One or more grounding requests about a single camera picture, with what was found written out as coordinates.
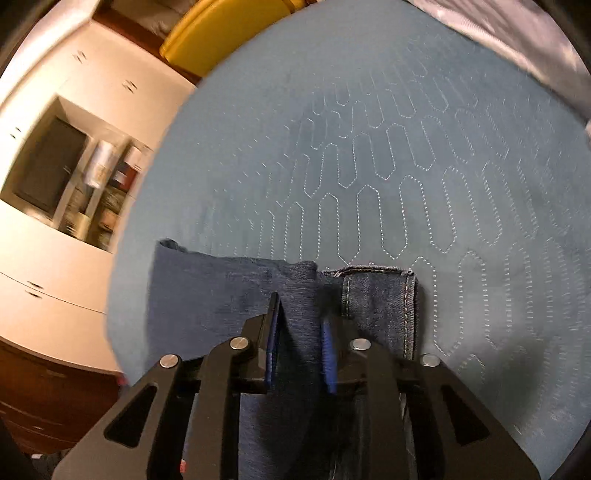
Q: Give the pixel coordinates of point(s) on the yellow chair with wooden frame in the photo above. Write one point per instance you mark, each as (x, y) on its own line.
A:
(221, 32)

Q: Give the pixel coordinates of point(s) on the blue quilted bedspread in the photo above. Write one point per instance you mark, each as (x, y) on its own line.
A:
(415, 138)

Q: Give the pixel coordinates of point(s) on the white wall cabinet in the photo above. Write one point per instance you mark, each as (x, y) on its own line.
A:
(115, 106)

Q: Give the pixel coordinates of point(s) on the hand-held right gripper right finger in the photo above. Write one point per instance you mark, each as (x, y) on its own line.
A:
(328, 357)

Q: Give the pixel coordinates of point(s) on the red and white container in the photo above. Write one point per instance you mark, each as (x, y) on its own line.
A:
(128, 170)

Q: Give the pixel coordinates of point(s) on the white cylindrical container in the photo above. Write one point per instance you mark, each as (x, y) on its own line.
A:
(99, 161)

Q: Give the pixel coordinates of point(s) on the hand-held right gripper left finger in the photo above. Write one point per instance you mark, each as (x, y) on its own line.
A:
(273, 341)

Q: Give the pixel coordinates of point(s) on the grey crumpled duvet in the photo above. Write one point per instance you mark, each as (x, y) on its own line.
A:
(508, 27)

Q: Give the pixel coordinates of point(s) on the black television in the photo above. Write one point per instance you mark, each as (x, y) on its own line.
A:
(51, 161)

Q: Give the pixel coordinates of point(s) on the brown wooden dresser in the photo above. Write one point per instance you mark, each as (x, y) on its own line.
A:
(51, 397)

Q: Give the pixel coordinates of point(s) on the blue denim pants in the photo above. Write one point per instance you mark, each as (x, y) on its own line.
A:
(300, 295)

